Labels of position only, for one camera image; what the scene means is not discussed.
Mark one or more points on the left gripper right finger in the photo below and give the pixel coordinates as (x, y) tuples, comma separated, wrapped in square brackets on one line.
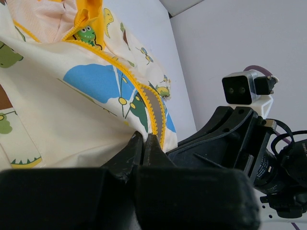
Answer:
[(173, 198)]

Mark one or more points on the cream dinosaur print hooded jacket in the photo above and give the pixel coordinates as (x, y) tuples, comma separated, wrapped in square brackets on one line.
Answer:
[(75, 84)]

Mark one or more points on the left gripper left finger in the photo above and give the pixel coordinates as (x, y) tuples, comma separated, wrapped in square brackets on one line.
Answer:
[(66, 199)]

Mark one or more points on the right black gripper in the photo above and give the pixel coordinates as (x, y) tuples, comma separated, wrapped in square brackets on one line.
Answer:
[(232, 137)]

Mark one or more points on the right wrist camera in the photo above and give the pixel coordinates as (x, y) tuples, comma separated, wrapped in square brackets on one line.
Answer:
[(253, 87)]

